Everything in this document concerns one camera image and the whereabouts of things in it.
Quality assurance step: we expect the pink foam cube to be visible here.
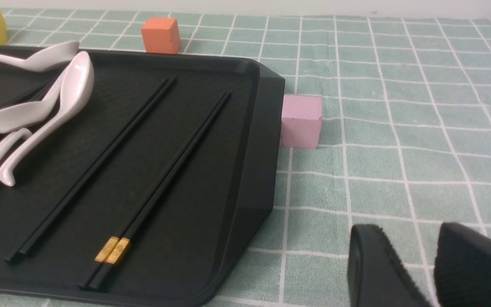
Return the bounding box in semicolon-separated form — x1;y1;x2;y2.
279;95;322;148

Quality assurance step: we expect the gold-banded black chopstick right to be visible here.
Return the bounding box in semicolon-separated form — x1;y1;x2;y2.
89;92;231;291

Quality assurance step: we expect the plain black chopstick right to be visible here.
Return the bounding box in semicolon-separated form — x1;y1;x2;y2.
17;77;177;256

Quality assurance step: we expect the plain black chopstick left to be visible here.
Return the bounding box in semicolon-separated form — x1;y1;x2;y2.
5;77;173;262

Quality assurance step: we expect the black plastic tray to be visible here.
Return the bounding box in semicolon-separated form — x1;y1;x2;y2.
0;50;286;307

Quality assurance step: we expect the green checkered tablecloth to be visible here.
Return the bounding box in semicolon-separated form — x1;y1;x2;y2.
1;8;491;307

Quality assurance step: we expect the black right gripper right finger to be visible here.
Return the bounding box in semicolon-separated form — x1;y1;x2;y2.
435;222;491;307

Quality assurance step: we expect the white ceramic spoon middle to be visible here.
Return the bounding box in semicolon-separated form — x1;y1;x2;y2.
0;67;68;133

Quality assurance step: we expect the white ceramic spoon right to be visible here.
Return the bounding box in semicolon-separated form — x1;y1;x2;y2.
0;51;94;186

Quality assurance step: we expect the gold-banded black chopstick left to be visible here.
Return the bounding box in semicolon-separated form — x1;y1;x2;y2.
78;92;228;289

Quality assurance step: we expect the white ceramic spoon top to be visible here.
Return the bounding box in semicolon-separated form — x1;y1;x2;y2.
0;41;80;72

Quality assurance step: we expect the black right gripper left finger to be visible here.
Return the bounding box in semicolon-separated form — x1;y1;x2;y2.
347;225;431;307

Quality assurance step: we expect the plain black chopstick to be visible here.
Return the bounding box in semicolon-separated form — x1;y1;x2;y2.
17;77;177;256
5;77;173;262

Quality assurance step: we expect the gold-banded black chopstick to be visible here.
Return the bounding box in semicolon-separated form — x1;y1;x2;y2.
89;92;231;291
78;92;228;289

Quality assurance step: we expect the orange foam cube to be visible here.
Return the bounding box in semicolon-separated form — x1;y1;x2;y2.
141;17;181;54

